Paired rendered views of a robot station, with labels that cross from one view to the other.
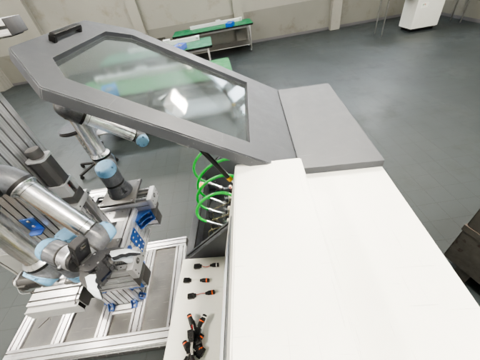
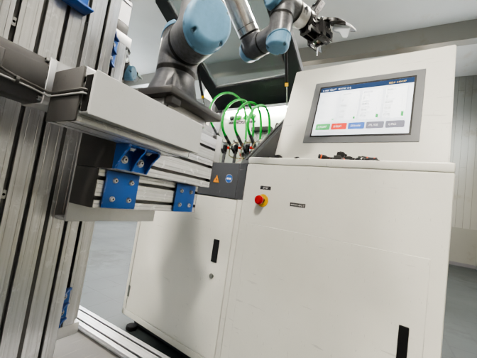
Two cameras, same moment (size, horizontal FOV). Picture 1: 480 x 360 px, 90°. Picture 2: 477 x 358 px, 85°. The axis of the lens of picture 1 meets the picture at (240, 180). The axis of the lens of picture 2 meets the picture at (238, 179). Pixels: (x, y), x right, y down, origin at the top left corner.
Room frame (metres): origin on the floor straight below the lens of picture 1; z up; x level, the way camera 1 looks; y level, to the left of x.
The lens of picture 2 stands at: (0.19, 1.37, 0.79)
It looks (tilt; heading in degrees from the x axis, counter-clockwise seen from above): 5 degrees up; 298
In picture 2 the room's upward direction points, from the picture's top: 8 degrees clockwise
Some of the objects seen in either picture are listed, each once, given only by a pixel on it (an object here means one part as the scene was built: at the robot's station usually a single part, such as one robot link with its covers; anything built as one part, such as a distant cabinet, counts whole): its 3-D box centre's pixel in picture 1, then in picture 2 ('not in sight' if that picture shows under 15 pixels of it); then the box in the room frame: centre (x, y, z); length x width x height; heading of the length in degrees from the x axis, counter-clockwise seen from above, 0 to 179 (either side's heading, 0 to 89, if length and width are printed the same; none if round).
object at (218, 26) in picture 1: (214, 39); not in sight; (8.49, -0.03, 0.44); 2.38 x 0.94 x 0.88; 88
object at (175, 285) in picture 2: not in sight; (174, 260); (1.04, 0.31, 0.44); 0.65 x 0.02 x 0.68; 173
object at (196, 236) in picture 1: (200, 218); (191, 177); (1.04, 0.30, 0.87); 0.62 x 0.04 x 0.16; 173
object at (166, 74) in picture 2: not in sight; (173, 88); (0.75, 0.81, 1.09); 0.15 x 0.15 x 0.10
